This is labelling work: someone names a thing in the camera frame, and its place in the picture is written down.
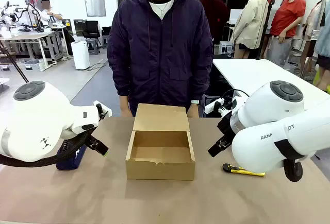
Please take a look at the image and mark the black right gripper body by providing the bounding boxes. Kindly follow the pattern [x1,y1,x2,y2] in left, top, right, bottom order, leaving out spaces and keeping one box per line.
[218,110,235,142]

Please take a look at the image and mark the navy blue zipper pouch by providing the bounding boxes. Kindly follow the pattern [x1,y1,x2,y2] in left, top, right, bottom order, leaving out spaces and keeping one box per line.
[56,141,87,171]

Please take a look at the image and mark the brown cardboard box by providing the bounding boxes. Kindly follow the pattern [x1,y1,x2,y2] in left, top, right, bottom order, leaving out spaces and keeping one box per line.
[125,102,196,181]

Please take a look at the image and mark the person's left hand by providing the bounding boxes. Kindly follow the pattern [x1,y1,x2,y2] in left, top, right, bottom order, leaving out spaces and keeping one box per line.
[187,103,201,118]

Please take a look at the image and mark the person's right hand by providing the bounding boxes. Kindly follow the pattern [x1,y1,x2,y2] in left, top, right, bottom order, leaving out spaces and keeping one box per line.
[120,95,132,117]

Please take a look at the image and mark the white power strip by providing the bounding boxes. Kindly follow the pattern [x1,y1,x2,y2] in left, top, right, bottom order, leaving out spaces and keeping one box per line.
[205,99,225,114]

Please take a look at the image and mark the yellow black utility knife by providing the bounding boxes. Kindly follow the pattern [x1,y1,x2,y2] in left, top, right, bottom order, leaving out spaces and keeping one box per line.
[222,163,266,178]

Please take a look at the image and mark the white table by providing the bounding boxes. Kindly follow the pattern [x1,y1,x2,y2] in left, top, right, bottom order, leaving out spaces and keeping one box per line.
[212,58,330,111]

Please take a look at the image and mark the white computer case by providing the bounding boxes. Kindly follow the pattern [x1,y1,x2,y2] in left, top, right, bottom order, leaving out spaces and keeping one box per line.
[218,41,234,54]

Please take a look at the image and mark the white air purifier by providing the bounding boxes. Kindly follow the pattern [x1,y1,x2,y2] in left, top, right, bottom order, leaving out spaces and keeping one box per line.
[71,41,90,70]

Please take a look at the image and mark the person in purple jacket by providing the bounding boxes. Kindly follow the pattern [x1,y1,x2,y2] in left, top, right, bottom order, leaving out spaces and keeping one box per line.
[107,0,214,118]

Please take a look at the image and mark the grey stool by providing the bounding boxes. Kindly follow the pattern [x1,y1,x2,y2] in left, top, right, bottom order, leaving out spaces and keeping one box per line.
[86,38,101,55]

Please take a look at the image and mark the clear plastic bin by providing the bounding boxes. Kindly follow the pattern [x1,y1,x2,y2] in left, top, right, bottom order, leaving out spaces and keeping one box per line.
[20,59,43,72]

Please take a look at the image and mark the mannequin in beige jacket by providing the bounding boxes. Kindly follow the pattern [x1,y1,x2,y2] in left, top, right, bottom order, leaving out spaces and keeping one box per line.
[230,0,271,59]

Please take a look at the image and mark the white monitor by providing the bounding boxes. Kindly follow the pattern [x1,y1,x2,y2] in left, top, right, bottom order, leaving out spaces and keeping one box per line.
[229,9,244,25]

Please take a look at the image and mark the mannequin in dark red garment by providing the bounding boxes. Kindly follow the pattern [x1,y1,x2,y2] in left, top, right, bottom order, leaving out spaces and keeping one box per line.
[200,0,230,42]

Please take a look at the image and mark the black tripod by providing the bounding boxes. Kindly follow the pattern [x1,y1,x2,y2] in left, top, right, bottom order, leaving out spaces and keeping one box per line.
[0,40,29,83]

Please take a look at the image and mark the black office chair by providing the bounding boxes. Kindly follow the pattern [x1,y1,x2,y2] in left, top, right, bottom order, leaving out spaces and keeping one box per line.
[82,20,101,39]

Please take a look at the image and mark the grey workbench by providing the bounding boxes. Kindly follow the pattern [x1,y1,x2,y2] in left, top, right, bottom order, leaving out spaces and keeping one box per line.
[0,32,56,70]

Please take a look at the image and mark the background person white shirt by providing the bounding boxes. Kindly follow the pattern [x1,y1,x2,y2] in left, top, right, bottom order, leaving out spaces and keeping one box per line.
[36,0,75,57]

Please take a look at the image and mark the red black equipment stand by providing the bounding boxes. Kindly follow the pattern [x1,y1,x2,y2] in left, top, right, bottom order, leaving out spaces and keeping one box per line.
[25,0,44,33]

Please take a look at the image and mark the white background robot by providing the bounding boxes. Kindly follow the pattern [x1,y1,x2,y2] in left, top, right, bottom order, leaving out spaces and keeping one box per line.
[0,1,28,25]

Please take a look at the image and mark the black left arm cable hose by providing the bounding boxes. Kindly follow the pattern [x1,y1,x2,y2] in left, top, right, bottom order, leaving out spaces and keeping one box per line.
[0,125,96,168]

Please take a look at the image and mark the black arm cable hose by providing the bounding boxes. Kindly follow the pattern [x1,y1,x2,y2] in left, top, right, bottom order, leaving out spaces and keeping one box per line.
[273,139,320,183]
[0,125,96,168]

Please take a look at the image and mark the thin black camera cable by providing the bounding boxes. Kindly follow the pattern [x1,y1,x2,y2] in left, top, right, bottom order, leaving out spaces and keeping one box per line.
[220,89,250,111]

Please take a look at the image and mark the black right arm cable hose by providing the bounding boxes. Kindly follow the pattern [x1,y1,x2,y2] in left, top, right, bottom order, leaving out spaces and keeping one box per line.
[273,139,320,183]

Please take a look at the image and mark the grey wall panel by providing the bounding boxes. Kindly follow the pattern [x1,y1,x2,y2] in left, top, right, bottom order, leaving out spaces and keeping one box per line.
[82,0,107,18]

